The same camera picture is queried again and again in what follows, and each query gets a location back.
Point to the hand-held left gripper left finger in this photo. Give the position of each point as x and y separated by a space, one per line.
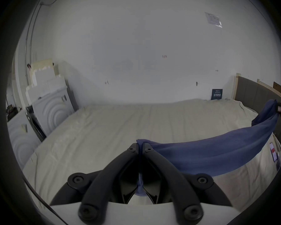
112 172

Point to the bed with beige sheet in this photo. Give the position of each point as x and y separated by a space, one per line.
107 130

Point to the grey padded headboard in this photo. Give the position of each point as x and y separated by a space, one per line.
250 90

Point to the white washing machine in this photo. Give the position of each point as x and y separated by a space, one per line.
51 106

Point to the white paper sheet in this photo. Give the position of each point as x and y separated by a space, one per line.
213 19

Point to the dark blue shirt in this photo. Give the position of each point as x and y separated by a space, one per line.
213 153

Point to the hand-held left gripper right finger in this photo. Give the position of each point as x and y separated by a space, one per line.
168 172

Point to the dark blue card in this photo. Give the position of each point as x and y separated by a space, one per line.
216 94

